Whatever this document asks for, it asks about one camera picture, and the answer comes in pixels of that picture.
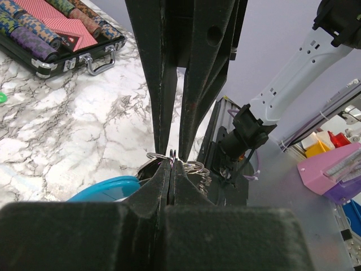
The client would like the yellow bin outside cell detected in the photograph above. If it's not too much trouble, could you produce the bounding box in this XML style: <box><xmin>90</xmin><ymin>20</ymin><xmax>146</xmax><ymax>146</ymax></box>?
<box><xmin>305</xmin><ymin>141</ymin><xmax>332</xmax><ymax>158</ymax></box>

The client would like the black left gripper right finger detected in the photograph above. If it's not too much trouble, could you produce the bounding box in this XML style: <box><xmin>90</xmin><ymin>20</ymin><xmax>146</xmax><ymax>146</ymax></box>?
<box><xmin>163</xmin><ymin>161</ymin><xmax>313</xmax><ymax>270</ymax></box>

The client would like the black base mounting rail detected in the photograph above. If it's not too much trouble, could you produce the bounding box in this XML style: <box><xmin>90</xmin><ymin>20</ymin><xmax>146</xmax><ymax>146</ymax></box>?
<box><xmin>197</xmin><ymin>96</ymin><xmax>253</xmax><ymax>206</ymax></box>

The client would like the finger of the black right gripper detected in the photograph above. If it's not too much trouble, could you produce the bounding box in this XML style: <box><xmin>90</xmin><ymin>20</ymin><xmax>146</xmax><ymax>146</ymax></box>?
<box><xmin>125</xmin><ymin>0</ymin><xmax>177</xmax><ymax>155</ymax></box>
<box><xmin>179</xmin><ymin>1</ymin><xmax>248</xmax><ymax>159</ymax></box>

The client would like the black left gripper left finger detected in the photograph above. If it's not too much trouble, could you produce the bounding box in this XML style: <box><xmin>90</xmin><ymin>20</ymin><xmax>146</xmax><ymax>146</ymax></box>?
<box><xmin>1</xmin><ymin>160</ymin><xmax>171</xmax><ymax>270</ymax></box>

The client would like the key with green tag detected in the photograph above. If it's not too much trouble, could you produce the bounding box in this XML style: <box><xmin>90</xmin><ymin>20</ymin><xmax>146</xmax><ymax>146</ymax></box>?
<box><xmin>0</xmin><ymin>92</ymin><xmax>7</xmax><ymax>104</ymax></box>

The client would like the black poker chip case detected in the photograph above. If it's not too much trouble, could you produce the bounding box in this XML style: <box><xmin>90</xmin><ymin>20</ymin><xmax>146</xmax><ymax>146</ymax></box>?
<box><xmin>1</xmin><ymin>1</ymin><xmax>126</xmax><ymax>79</ymax></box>

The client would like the pink playing card deck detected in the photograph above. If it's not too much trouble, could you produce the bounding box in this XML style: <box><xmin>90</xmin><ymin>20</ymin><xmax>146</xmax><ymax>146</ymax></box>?
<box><xmin>16</xmin><ymin>1</ymin><xmax>98</xmax><ymax>52</ymax></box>

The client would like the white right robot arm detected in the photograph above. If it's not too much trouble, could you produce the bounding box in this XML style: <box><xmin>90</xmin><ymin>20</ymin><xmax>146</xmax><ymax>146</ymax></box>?
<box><xmin>126</xmin><ymin>1</ymin><xmax>360</xmax><ymax>160</ymax></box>

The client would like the pink box outside cell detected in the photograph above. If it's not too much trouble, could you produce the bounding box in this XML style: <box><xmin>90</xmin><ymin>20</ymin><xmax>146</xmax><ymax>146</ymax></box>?
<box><xmin>297</xmin><ymin>142</ymin><xmax>360</xmax><ymax>205</ymax></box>

